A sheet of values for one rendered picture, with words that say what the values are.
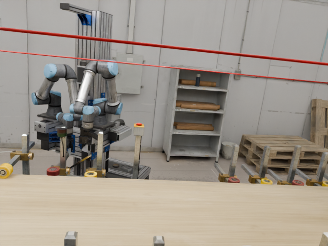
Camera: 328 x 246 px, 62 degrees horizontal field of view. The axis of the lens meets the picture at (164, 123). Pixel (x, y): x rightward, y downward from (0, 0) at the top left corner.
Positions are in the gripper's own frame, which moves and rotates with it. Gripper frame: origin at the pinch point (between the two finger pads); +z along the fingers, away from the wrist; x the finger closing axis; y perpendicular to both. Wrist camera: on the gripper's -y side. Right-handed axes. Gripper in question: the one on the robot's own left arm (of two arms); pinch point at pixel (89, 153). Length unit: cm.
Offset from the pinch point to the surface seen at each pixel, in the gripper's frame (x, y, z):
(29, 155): 10.0, 38.7, -0.1
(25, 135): 9.5, 41.1, -14.1
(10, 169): 32, 42, 0
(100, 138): 9.6, -8.3, -15.6
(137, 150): 9.5, -34.5, -8.5
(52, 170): 20.4, 20.6, 5.1
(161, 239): 118, -39, -19
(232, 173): 10, -108, 6
